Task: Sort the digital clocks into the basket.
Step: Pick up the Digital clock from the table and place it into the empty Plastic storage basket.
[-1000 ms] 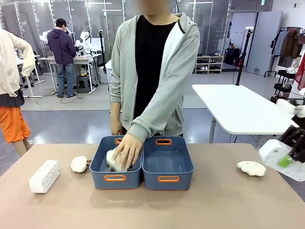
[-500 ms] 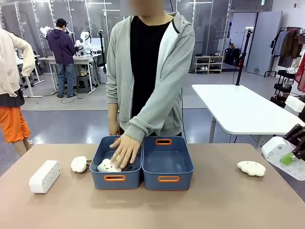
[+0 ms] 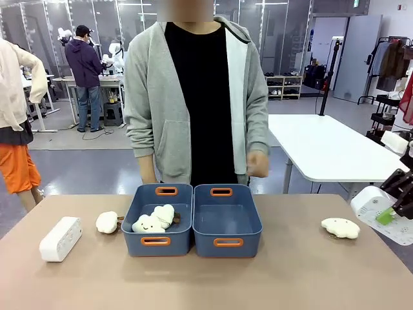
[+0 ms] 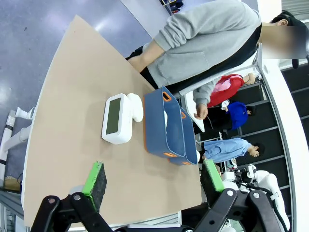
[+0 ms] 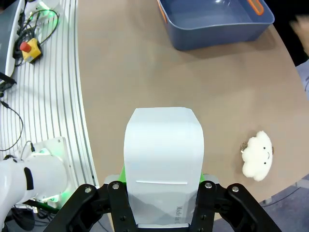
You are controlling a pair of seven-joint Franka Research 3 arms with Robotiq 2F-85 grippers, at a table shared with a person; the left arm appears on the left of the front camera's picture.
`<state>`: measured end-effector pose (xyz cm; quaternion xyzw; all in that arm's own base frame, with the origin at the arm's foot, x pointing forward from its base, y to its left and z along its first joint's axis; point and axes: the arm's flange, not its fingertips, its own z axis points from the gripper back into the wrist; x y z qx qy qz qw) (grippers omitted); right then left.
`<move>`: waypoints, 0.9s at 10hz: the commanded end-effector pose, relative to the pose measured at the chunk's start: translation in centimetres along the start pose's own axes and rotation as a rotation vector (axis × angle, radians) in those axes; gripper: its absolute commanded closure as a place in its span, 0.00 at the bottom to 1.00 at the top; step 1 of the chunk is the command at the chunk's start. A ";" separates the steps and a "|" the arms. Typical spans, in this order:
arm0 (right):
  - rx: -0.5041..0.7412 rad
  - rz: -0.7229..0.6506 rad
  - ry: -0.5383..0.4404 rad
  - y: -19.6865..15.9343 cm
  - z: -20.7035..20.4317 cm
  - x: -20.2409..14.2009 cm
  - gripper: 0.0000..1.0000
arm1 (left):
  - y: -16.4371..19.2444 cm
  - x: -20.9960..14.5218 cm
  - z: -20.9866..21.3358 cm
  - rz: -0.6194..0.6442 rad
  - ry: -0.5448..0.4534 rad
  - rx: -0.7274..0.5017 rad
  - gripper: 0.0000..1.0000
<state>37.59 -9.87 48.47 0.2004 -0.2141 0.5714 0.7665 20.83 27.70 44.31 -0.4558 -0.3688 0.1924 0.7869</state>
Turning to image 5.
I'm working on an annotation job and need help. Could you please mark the yellow emergency stop button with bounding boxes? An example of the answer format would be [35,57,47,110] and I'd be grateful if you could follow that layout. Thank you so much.
[19,38,43,64]

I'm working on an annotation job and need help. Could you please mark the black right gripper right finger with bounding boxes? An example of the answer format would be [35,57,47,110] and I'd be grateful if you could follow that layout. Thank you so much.
[189,173,282,232]

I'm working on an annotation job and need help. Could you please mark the blue plastic basket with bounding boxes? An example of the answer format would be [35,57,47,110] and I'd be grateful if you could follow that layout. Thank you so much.
[157,0,275,51]

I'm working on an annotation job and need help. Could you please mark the black thin cable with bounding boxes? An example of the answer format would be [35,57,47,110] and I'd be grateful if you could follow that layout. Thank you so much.
[0,100,24,152]

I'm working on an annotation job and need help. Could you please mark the white cloud plush keychain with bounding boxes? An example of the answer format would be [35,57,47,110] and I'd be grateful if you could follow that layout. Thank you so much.
[239,130,275,181]

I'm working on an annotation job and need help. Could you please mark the white slotted aluminium base plate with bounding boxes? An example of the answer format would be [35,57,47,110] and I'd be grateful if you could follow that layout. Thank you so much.
[0,0,99,191]

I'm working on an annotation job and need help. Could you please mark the person's hand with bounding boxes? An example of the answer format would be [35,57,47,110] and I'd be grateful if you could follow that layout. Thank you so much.
[289,14,309,66]

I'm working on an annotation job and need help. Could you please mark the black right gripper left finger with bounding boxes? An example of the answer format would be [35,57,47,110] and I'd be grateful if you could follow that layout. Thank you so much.
[43,167,136,232]

